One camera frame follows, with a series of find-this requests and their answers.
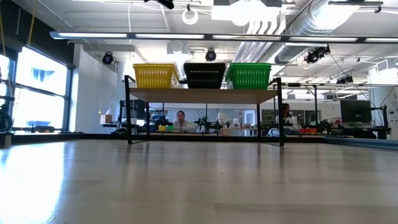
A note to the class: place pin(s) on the cardboard box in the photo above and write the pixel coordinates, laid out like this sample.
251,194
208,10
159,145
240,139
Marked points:
106,119

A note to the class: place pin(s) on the blue table edge rail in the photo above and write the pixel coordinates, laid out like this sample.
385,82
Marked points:
363,143

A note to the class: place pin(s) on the small green bin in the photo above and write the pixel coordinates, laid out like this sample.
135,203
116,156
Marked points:
170,127

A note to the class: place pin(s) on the white ceiling vent unit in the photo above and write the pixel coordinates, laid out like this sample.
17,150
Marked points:
245,12

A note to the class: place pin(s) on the large window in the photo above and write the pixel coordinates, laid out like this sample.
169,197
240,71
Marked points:
40,93

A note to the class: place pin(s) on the red bin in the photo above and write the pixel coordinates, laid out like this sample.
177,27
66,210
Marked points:
308,130

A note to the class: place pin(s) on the green slotted plastic basket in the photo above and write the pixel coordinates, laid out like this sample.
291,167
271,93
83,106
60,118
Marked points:
248,76

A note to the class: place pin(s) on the black track light cluster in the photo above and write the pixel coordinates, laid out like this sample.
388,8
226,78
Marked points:
344,80

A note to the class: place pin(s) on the yellow slotted plastic basket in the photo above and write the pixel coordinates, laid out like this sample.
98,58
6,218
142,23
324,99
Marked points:
154,76

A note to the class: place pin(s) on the black round ceiling spotlight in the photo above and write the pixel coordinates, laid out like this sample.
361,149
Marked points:
210,55
107,58

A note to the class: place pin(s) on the small yellow bin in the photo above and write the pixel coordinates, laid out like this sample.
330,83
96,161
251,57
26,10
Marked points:
162,127

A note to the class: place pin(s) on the black table edge rail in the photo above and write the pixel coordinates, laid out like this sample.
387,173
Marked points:
77,137

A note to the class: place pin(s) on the silver ventilation duct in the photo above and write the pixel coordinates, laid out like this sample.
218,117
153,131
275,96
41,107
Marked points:
311,28

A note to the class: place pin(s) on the black computer monitor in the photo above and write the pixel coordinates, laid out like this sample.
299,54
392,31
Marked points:
355,111

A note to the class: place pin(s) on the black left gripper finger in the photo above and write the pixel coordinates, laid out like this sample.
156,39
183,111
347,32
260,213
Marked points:
163,2

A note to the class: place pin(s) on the person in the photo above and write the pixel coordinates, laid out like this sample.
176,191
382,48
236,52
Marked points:
287,118
183,123

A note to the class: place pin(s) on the black background robot arm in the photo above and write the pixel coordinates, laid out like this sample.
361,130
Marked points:
207,125

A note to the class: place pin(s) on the black ceiling camera cluster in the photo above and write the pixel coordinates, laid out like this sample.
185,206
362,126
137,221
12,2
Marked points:
317,54

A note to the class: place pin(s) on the long ceiling light bar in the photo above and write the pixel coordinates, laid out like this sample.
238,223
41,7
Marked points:
168,36

